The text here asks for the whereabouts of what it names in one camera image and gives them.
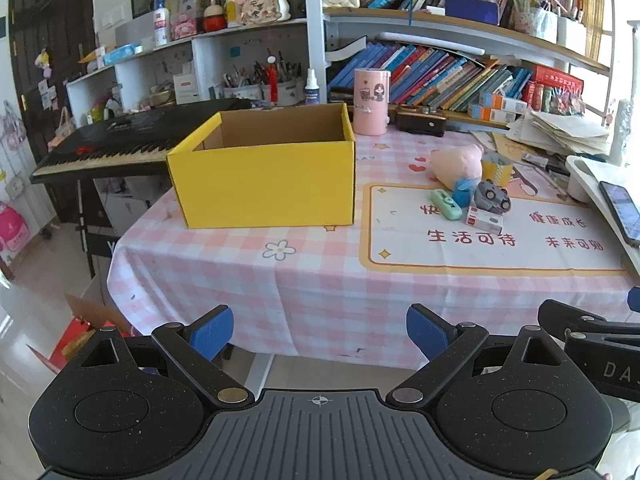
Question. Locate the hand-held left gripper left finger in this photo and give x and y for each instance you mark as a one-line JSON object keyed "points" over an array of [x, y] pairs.
{"points": [[212, 332]]}

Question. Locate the dark brown case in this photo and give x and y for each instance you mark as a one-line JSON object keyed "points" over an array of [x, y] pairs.
{"points": [[420, 122]]}

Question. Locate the red book box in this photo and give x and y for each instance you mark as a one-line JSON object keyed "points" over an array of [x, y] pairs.
{"points": [[555, 85]]}

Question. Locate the white box with red label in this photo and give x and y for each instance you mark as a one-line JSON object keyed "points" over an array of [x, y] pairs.
{"points": [[186, 90]]}

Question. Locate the pink cylinder container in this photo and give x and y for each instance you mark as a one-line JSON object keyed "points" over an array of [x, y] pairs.
{"points": [[371, 105]]}

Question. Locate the white printed desk mat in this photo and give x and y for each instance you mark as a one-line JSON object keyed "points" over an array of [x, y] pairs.
{"points": [[450, 250]]}

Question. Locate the small pink box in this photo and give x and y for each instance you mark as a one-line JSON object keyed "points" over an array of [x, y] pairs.
{"points": [[183, 28]]}

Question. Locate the dark wooden door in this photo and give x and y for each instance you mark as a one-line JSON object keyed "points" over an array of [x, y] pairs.
{"points": [[55, 25]]}

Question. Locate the white plastic tray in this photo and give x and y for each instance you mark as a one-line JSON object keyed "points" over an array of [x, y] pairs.
{"points": [[582, 180]]}

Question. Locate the white paper bag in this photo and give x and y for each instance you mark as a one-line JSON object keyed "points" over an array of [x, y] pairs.
{"points": [[572, 32], [544, 25]]}

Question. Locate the blue tissue pack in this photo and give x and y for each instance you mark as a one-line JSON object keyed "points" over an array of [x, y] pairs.
{"points": [[122, 54]]}

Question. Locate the white shelf unit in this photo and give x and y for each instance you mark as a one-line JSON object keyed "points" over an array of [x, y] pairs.
{"points": [[205, 55]]}

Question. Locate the white paper roll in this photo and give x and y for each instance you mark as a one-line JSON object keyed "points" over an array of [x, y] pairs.
{"points": [[619, 130]]}

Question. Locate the dark blue box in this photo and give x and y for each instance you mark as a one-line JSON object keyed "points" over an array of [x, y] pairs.
{"points": [[472, 10]]}

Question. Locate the black keyboard stand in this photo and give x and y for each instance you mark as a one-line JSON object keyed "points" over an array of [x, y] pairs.
{"points": [[95, 240]]}

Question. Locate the white bottle with red label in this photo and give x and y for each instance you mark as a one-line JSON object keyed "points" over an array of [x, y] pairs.
{"points": [[160, 22]]}

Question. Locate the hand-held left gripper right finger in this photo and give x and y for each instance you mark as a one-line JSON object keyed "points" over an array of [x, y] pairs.
{"points": [[425, 332]]}

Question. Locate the orange white small box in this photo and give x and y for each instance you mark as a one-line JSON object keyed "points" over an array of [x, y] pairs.
{"points": [[497, 107]]}

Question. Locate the yellow cardboard box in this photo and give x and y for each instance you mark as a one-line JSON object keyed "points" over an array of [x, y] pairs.
{"points": [[265, 185]]}

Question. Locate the pink backpack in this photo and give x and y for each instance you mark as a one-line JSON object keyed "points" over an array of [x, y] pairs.
{"points": [[12, 230]]}

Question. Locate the white shelf pole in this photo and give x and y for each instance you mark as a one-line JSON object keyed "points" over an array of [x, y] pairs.
{"points": [[315, 25]]}

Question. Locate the pile of papers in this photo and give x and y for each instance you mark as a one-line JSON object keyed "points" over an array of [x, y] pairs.
{"points": [[560, 132]]}

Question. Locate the pink plush toy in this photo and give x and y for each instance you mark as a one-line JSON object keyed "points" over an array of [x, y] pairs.
{"points": [[455, 162]]}

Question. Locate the white pen holder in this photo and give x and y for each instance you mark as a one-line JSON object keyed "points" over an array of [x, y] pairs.
{"points": [[243, 92], [287, 92]]}

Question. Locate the brown cardboard piece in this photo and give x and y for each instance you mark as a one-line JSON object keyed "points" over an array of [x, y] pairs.
{"points": [[97, 312]]}

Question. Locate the red tassel pen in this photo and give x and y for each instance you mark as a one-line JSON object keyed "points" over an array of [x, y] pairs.
{"points": [[272, 80]]}

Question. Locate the black electronic keyboard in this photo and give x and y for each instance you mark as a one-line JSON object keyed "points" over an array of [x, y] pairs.
{"points": [[100, 145]]}

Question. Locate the black smartphone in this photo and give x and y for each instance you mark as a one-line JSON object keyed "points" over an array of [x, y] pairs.
{"points": [[622, 210]]}

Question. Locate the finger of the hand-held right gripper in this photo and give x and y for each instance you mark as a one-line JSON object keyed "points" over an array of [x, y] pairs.
{"points": [[565, 312], [635, 300]]}

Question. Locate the small white red box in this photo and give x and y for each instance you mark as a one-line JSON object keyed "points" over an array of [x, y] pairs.
{"points": [[482, 220]]}

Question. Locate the yellow bottle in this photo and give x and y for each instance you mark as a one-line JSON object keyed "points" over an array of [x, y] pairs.
{"points": [[230, 10]]}

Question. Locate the blue plastic pouch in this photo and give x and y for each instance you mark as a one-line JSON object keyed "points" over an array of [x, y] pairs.
{"points": [[462, 192]]}

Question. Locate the red white doll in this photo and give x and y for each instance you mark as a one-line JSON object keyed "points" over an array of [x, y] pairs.
{"points": [[213, 20]]}

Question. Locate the white blue spray bottle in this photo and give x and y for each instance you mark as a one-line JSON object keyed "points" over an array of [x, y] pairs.
{"points": [[311, 92]]}

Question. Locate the grey toy car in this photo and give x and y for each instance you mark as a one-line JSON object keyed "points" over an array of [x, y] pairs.
{"points": [[492, 197]]}

